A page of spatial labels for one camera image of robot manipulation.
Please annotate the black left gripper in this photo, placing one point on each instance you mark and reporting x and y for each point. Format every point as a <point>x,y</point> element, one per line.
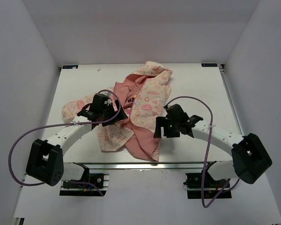
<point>121,116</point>

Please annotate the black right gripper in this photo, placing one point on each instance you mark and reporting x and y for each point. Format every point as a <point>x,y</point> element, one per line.
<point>160,122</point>

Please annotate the pink and cream printed jacket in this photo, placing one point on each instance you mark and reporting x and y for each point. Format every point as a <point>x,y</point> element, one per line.
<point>142,95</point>

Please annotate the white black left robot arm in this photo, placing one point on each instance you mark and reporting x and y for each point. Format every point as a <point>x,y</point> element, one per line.
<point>46,162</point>

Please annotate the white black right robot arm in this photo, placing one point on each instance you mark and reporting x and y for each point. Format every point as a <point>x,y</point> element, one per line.
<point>249,158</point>

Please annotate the blue label sticker left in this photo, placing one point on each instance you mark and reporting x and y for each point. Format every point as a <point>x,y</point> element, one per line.
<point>69,66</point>

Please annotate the blue label sticker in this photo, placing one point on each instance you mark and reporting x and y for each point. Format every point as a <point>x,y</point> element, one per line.
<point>208,65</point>
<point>69,66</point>

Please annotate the blue label sticker right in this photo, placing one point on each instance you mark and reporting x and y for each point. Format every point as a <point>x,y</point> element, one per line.
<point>208,65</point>

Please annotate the aluminium table edge rail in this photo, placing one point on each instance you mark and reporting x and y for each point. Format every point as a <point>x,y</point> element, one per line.
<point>144,166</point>

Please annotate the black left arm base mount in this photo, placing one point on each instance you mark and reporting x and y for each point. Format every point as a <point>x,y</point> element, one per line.
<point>96,184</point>

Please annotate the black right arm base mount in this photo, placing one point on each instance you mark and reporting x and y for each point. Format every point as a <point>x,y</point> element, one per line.
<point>211,187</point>

